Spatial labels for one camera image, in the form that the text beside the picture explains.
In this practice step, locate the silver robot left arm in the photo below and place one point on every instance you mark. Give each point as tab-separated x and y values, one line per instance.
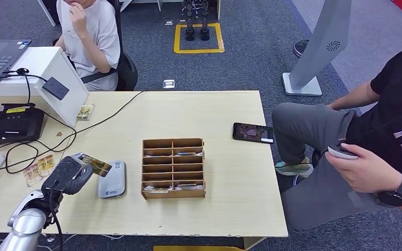
26	221

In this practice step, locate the yellow floor tape square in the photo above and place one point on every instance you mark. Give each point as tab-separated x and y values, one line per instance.
198	51

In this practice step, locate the black wristwatch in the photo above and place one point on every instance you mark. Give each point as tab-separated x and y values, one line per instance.
393	195

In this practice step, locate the person's left hand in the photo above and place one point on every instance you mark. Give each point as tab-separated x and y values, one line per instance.
367	171

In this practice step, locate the yellow patterned ID card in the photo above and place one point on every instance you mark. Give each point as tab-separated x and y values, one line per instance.
98	167

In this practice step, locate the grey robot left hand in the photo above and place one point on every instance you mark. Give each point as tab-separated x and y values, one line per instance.
83	180

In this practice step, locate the white oval remote controller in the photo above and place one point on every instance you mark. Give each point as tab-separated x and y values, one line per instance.
338	153

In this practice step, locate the black smartphone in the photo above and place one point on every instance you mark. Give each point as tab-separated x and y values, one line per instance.
253	133

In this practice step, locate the metal floor socket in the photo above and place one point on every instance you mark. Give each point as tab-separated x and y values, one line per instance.
169	84

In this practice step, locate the small metal floor plate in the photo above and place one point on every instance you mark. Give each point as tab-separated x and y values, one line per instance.
169	23

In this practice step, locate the grey white card reader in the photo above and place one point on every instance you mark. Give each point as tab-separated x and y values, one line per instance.
112	180

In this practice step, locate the white desk leg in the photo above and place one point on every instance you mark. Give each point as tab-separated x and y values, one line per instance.
47	14

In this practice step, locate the black office chair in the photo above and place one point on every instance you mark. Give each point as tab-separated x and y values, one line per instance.
128	72

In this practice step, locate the person's right hand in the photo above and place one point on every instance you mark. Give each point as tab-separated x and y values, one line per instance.
79	19

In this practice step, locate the round black base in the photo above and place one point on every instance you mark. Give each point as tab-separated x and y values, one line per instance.
300	48

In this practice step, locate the key card tree print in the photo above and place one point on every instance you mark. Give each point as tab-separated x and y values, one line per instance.
188	187

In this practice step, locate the black square scanner pad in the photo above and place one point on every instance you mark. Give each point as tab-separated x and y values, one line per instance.
56	88

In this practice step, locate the grey kiosk stand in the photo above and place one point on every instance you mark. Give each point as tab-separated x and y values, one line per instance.
319	41

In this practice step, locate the white counter box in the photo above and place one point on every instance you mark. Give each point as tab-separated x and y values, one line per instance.
45	59

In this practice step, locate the green sneaker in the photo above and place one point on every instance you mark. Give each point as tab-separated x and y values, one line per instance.
293	169

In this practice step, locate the person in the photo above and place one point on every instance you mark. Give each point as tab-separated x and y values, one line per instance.
388	131
97	34

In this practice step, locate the wooden slotted card organizer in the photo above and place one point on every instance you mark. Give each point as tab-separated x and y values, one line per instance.
172	194

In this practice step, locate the humanoid robot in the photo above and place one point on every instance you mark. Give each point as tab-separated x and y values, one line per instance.
190	33

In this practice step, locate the small stack yellow cards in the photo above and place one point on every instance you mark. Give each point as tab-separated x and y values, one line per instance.
85	112

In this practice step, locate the person's right forearm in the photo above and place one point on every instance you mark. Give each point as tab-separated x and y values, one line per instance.
357	97

